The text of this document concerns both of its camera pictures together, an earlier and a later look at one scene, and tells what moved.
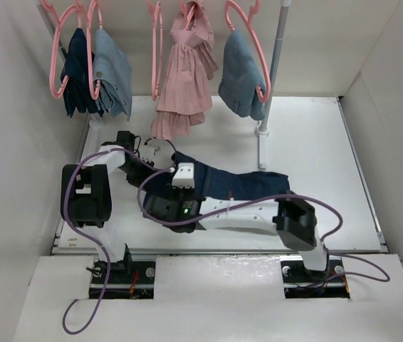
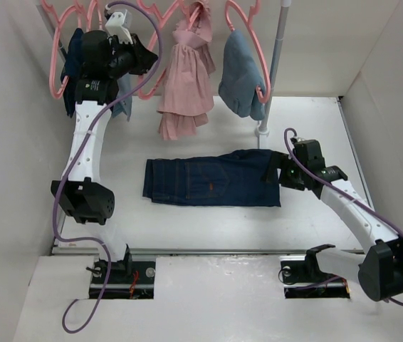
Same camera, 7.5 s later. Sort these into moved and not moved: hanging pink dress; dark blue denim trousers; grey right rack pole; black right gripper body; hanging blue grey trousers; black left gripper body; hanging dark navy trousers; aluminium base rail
Moved: dark blue denim trousers; black right gripper body; black left gripper body
Not moved: grey right rack pole; hanging blue grey trousers; hanging dark navy trousers; aluminium base rail; hanging pink dress
